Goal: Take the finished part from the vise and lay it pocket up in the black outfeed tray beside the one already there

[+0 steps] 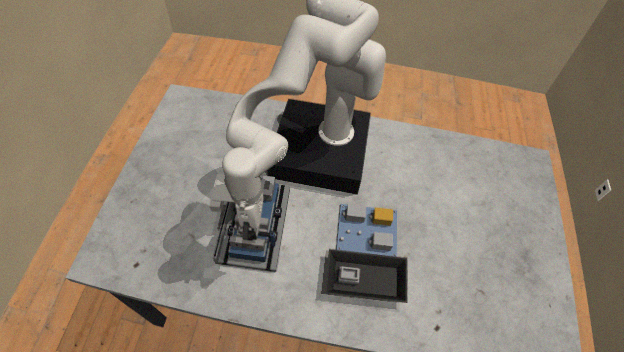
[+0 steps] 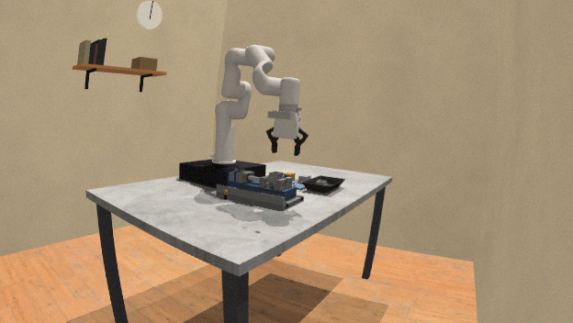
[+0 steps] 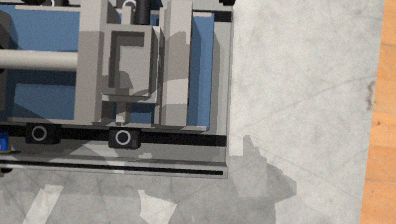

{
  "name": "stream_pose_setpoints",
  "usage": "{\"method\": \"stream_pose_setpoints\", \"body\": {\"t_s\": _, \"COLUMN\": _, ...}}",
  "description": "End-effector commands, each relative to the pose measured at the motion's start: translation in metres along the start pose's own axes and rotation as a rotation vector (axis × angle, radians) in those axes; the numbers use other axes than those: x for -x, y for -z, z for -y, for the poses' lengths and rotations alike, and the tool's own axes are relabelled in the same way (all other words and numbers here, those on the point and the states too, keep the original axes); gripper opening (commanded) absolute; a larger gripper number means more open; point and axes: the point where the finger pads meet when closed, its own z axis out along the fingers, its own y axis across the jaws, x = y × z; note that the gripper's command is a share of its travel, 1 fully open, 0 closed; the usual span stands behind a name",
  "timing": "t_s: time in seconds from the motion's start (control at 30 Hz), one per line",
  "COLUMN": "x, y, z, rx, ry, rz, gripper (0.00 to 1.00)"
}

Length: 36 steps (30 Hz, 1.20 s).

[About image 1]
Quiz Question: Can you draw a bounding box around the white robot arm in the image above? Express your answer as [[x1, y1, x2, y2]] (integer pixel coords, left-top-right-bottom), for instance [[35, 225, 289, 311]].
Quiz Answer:
[[209, 0, 386, 212]]

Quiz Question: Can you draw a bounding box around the yellow-orange block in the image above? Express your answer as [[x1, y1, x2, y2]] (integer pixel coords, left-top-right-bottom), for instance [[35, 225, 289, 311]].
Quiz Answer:
[[373, 207, 393, 226]]

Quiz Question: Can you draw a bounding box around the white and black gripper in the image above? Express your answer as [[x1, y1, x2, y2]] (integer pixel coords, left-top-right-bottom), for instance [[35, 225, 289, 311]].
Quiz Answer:
[[234, 192, 263, 241]]

